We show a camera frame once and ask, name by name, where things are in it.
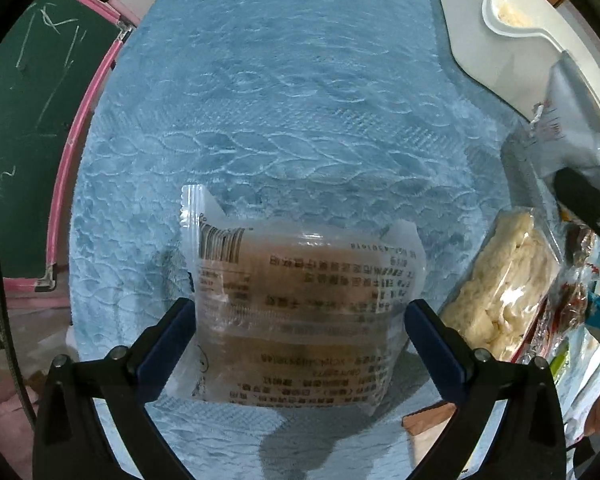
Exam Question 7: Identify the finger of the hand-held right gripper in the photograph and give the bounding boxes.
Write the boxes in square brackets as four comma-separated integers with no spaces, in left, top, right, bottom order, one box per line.
[551,166,600,242]

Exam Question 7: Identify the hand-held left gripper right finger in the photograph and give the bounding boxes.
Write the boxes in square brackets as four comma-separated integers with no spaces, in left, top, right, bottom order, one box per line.
[404,299,567,480]

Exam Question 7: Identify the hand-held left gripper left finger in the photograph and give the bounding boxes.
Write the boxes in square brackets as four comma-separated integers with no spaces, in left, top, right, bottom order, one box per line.
[32,297,198,480]

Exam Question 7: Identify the silver snack packet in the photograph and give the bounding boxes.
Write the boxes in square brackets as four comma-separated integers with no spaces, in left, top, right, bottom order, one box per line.
[530,52,600,181]

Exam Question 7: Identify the clear packet of brown cakes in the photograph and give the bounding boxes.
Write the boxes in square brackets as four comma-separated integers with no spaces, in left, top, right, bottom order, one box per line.
[180,184,427,406]

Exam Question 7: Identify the white plastic tray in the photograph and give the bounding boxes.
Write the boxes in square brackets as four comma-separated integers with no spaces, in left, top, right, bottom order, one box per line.
[432,0,600,121]

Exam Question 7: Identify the brown cardboard piece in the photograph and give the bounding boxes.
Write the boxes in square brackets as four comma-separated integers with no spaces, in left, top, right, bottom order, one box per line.
[402,402,461,471]

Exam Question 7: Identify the clear packet of rice crackers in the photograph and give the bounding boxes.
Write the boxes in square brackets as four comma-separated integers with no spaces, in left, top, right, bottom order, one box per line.
[440,137,566,363]

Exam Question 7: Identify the blue fleece blanket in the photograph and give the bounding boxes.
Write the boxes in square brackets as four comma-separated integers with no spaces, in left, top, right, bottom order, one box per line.
[67,0,581,480]

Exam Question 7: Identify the black cable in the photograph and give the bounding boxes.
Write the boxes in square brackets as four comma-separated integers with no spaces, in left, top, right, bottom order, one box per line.
[0,212,38,431]

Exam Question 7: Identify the green chalkboard with pink frame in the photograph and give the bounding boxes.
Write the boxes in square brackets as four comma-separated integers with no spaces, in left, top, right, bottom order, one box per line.
[0,0,141,293]

